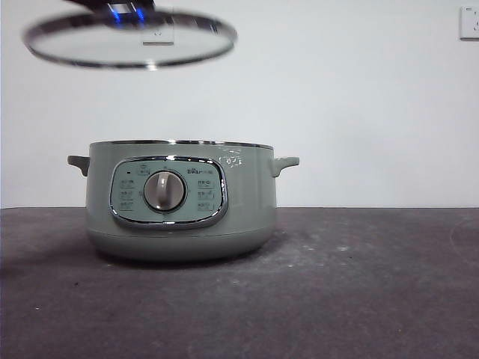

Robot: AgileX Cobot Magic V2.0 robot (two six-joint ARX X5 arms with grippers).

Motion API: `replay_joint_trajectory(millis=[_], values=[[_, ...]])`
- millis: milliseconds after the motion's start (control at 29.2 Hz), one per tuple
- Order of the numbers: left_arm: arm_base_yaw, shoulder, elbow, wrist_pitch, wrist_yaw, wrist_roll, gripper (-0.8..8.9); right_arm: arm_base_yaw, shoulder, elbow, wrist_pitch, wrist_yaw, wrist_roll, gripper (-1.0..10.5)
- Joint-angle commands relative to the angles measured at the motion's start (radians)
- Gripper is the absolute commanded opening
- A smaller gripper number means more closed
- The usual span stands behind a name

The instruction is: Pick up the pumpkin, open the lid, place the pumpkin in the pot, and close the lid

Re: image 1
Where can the glass lid with green knob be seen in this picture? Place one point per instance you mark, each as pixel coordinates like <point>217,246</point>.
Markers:
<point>93,45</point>

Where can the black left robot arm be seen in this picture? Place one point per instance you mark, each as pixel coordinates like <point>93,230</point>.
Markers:
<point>93,2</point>

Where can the green electric cooking pot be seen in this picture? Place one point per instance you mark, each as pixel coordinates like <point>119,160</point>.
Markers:
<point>247,202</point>

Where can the white wall socket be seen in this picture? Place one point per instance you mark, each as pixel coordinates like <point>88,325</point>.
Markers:
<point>159,35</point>
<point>470,23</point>

